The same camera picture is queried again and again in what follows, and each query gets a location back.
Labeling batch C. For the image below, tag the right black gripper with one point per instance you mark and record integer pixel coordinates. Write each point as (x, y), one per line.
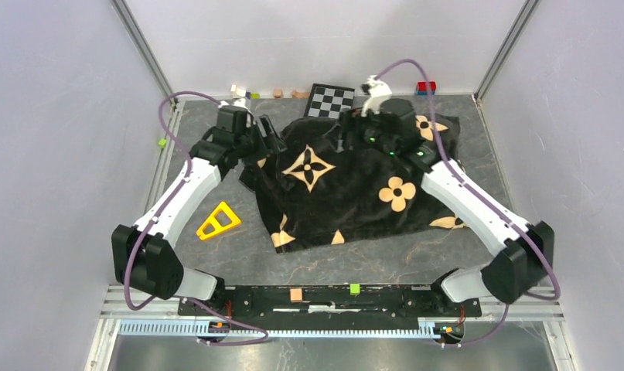
(352, 120)

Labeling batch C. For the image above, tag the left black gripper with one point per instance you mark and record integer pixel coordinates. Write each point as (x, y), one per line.
(271, 144)

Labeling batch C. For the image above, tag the black floral pillowcase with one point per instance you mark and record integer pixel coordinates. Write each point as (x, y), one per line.
(311, 195)

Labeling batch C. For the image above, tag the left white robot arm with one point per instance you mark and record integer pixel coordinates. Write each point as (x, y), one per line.
(144, 253)

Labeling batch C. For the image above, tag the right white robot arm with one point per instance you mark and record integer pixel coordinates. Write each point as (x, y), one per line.
(522, 252)

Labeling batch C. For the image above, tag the black white checkerboard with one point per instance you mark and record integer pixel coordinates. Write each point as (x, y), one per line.
(328, 100)

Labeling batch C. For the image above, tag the long tan wooden block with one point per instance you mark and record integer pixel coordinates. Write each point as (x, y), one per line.
(300, 94)

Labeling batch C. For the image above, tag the white wooden block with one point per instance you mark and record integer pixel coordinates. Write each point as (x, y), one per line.
(237, 92)

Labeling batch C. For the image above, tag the red block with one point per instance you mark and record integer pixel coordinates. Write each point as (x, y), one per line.
(424, 88)

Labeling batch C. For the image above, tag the yellow triangle stencil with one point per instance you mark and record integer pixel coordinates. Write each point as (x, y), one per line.
(221, 220)

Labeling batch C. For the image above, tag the tan wooden cube on base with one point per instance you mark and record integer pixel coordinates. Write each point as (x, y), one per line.
(296, 295)

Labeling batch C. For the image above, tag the green cube on base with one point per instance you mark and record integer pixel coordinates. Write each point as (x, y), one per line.
(354, 289)

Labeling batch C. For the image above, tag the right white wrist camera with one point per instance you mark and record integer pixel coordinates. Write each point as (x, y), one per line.
(377, 92)

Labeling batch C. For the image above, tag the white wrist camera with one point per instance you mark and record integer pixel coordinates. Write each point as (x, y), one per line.
(377, 92)
(243, 103)

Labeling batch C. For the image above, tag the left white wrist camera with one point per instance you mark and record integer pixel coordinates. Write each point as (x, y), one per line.
(243, 103)

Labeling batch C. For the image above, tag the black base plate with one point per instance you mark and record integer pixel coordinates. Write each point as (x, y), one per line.
(331, 307)

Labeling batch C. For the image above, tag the grey slotted cable duct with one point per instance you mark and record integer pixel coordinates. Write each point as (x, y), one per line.
(204, 328)

